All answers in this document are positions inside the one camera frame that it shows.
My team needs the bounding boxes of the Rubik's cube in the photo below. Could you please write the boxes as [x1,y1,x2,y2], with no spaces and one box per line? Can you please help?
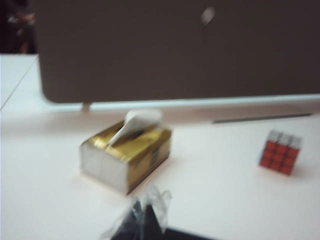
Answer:
[258,129,305,177]

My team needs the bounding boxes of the gold tissue pack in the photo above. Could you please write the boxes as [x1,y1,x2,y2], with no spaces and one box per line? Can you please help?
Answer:
[79,122,173,196]

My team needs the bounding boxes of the white tissue sheet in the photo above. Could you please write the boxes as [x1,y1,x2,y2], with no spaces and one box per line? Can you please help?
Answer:
[108,109,163,146]

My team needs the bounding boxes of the brown desk partition panel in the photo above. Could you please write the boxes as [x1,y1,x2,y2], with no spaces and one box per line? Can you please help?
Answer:
[33,0,320,112]

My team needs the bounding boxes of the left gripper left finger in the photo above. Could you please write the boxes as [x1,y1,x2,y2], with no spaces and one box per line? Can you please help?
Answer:
[99,197,147,240]

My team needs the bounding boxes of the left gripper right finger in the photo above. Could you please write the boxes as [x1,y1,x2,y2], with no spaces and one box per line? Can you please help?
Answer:
[146,183,173,240]

